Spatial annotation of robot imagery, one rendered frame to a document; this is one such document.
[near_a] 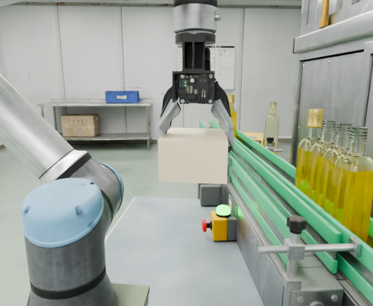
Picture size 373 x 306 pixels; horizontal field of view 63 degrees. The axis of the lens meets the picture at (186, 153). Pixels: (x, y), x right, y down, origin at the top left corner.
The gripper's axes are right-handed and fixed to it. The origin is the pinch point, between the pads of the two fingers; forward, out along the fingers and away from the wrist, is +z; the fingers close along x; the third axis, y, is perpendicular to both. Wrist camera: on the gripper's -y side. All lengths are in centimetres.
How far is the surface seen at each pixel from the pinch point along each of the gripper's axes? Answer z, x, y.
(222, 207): 25.2, 6.6, -28.5
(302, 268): 22.3, 20.7, 5.8
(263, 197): 14.1, 15.3, -9.2
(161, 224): 36, -14, -37
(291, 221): 9.5, 16.1, 13.1
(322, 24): -30, 37, -47
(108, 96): 13, -190, -496
